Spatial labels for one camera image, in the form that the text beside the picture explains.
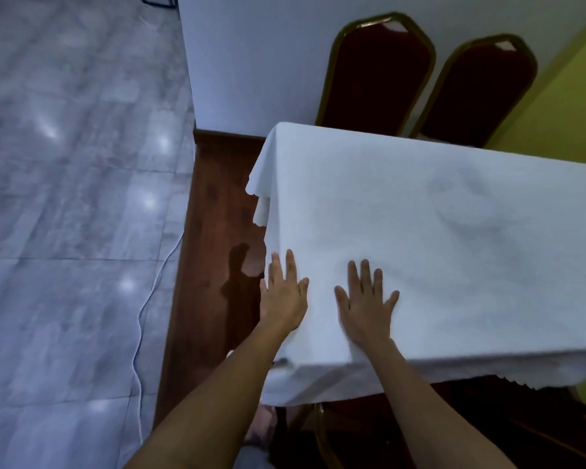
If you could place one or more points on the person's left hand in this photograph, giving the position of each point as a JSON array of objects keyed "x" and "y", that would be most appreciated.
[{"x": 283, "y": 302}]

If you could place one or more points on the person's right hand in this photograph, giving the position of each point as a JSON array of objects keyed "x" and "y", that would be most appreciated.
[{"x": 366, "y": 317}]

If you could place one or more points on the person's right little finger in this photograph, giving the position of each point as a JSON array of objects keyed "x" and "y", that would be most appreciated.
[{"x": 392, "y": 300}]

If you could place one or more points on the person's left middle finger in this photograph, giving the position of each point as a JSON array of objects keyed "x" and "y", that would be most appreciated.
[{"x": 276, "y": 269}]

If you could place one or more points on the person's left thumb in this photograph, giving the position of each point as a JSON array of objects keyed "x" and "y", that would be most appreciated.
[{"x": 303, "y": 288}]

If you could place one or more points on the person's right middle finger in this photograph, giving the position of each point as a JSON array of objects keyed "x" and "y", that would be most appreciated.
[{"x": 366, "y": 277}]

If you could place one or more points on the person's right thumb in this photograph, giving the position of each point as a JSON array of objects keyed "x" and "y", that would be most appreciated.
[{"x": 343, "y": 300}]

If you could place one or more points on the white tablecloth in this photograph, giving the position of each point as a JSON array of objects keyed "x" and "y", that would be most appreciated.
[{"x": 444, "y": 249}]

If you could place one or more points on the person's left forearm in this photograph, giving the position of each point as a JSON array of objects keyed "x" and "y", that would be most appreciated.
[{"x": 215, "y": 405}]

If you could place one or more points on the person's right forearm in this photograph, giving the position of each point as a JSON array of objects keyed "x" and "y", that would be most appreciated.
[{"x": 429, "y": 415}]

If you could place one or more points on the red chair with gold frame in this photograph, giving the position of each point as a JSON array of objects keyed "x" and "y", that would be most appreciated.
[
  {"x": 376, "y": 73},
  {"x": 478, "y": 429},
  {"x": 478, "y": 87}
]

